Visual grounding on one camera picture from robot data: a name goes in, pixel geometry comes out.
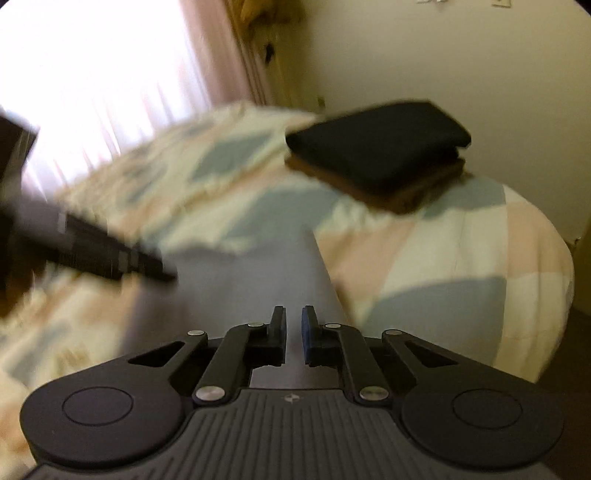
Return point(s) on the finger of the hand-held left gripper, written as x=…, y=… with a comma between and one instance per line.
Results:
x=101, y=251

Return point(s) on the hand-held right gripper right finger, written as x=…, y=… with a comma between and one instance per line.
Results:
x=305, y=328

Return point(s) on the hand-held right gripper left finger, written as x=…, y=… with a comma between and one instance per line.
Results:
x=279, y=325

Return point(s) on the grey garment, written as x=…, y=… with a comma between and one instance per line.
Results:
x=231, y=286

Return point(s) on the pink curtain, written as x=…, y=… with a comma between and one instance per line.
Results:
x=115, y=69

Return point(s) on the brown folded garment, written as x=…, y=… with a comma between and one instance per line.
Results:
x=415, y=194

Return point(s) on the pastel patchwork quilt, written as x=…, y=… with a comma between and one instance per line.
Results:
x=461, y=240

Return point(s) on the black folded garment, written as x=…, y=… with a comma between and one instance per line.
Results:
x=378, y=138

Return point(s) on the wooden cabinet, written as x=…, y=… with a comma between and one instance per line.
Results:
x=272, y=50

